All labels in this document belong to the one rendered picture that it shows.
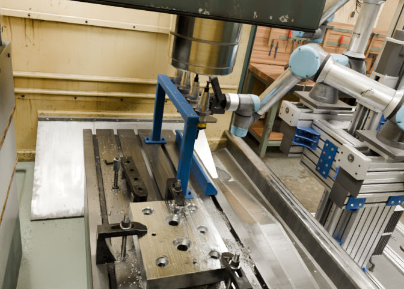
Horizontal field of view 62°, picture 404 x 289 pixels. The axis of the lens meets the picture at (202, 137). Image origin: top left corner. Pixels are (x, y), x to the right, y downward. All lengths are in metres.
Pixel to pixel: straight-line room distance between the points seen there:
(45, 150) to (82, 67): 0.44
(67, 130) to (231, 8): 1.35
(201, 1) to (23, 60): 1.29
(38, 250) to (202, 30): 1.07
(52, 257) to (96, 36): 1.01
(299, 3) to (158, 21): 1.15
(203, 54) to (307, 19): 0.22
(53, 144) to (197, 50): 1.22
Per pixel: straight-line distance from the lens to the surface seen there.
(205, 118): 1.13
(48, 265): 1.42
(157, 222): 1.00
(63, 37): 1.78
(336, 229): 2.04
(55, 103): 1.88
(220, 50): 0.73
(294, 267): 1.40
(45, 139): 1.83
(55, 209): 1.61
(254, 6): 0.69
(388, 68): 1.71
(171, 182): 1.14
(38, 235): 1.54
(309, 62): 1.33
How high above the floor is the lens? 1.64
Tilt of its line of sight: 25 degrees down
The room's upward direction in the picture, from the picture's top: 10 degrees clockwise
